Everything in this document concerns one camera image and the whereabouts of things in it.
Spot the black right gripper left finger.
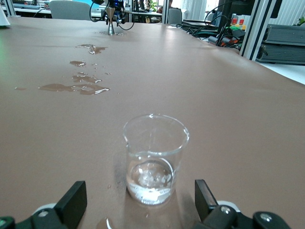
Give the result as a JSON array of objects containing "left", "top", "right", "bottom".
[{"left": 0, "top": 180, "right": 88, "bottom": 229}]

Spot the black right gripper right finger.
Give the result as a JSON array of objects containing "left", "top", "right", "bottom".
[{"left": 191, "top": 179, "right": 295, "bottom": 229}]

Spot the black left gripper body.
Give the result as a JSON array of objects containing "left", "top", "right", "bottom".
[{"left": 108, "top": 0, "right": 125, "bottom": 14}]

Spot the steel double cone jigger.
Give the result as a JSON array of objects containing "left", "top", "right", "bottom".
[{"left": 105, "top": 6, "right": 117, "bottom": 36}]

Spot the clear glass beaker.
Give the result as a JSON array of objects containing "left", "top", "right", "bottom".
[{"left": 122, "top": 114, "right": 191, "bottom": 206}]

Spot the spilled liquid puddle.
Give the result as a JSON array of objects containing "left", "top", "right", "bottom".
[
  {"left": 96, "top": 30, "right": 125, "bottom": 37},
  {"left": 69, "top": 60, "right": 87, "bottom": 68},
  {"left": 38, "top": 82, "right": 111, "bottom": 96},
  {"left": 75, "top": 43, "right": 108, "bottom": 55}
]

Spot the grey office chair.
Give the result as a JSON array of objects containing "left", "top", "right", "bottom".
[
  {"left": 167, "top": 8, "right": 183, "bottom": 25},
  {"left": 49, "top": 0, "right": 94, "bottom": 21}
]

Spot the brown table mat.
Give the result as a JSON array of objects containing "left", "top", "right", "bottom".
[{"left": 0, "top": 16, "right": 305, "bottom": 229}]

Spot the grey equipment case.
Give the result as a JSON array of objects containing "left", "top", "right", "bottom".
[{"left": 256, "top": 23, "right": 305, "bottom": 65}]

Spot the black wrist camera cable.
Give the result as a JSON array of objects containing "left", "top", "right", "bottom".
[{"left": 89, "top": 0, "right": 134, "bottom": 31}]

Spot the black cable bundle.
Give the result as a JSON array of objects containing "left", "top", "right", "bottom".
[{"left": 180, "top": 13, "right": 242, "bottom": 49}]

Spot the aluminium frame post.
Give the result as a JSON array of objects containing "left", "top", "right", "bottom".
[{"left": 239, "top": 0, "right": 271, "bottom": 61}]

